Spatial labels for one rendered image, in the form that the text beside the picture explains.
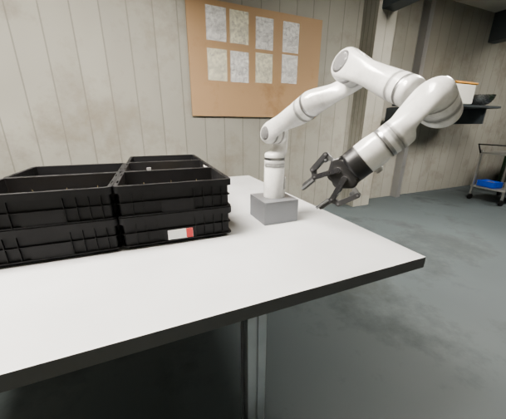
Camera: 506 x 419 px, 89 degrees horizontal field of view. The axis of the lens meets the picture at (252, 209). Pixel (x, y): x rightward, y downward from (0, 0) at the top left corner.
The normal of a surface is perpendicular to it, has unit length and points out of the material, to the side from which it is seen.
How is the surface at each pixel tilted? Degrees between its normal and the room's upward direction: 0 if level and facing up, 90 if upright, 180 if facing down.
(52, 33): 90
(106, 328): 0
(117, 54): 90
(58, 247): 90
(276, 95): 90
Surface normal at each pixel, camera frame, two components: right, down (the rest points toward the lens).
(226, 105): 0.39, 0.29
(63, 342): 0.00, -0.95
